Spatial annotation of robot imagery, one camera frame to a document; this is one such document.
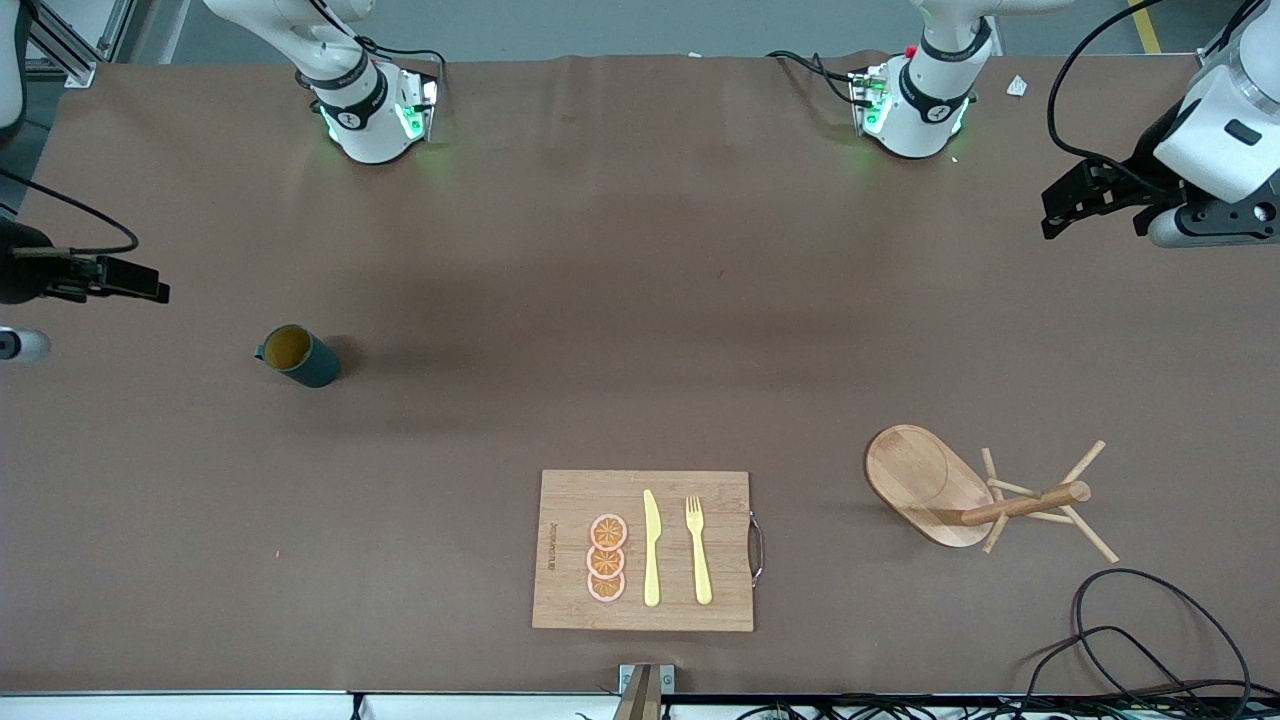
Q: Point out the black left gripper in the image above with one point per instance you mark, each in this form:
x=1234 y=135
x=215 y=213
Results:
x=1136 y=180

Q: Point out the metal table edge bracket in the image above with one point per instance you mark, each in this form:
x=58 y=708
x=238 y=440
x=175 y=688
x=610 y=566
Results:
x=645 y=690

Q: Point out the orange slice toy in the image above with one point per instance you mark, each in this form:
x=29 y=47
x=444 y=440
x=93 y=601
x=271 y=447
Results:
x=606 y=588
x=605 y=562
x=608 y=532

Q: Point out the dark teal cup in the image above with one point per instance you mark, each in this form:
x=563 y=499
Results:
x=312 y=365

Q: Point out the wooden mug tree stand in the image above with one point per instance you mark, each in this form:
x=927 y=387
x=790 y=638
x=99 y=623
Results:
x=915 y=475

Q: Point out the white table edge rail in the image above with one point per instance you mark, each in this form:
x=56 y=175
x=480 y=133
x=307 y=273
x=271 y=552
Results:
x=200 y=708

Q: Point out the yellow plastic knife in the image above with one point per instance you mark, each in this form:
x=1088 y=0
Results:
x=652 y=550

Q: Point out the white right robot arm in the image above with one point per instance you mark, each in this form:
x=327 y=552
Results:
x=365 y=120

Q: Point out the aluminium frame profile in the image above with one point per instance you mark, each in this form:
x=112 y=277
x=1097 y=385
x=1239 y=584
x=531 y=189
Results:
x=75 y=55

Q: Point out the white paper scrap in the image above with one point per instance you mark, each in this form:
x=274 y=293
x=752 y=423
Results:
x=1017 y=86

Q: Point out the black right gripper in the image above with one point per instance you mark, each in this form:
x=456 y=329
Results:
x=22 y=266

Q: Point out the yellow plastic fork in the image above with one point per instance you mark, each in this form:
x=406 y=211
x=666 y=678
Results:
x=700 y=560

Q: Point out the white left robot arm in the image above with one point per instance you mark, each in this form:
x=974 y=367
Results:
x=925 y=105

